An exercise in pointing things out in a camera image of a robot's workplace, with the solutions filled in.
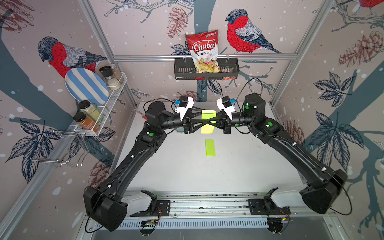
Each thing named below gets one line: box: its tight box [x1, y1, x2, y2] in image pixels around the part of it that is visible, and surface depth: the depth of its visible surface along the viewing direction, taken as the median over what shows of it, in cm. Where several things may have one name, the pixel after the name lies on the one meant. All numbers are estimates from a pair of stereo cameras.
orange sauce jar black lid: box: [73, 112, 101, 133], surface depth 63 cm
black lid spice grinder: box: [99, 65, 121, 91], surface depth 82 cm
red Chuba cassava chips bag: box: [184, 29, 220, 73], surface depth 83 cm
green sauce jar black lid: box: [76, 100, 104, 123], surface depth 67 cm
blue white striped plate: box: [64, 67, 109, 107], surface depth 73 cm
